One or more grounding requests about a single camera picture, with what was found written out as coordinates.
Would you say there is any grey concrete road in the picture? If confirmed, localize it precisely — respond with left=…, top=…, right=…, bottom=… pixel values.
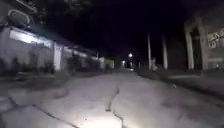
left=0, top=70, right=224, bottom=128

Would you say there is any pole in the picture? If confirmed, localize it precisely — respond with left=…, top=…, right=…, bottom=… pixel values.
left=161, top=34, right=169, bottom=70
left=146, top=32, right=153, bottom=70

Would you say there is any dark roadside sidewalk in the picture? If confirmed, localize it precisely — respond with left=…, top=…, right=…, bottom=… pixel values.
left=136, top=68, right=224, bottom=101

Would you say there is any building with pale pillars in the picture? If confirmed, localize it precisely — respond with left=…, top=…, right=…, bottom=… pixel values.
left=183, top=9, right=224, bottom=73

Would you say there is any long pale wall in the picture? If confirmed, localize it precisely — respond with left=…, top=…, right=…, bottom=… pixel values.
left=0, top=26, right=116, bottom=76

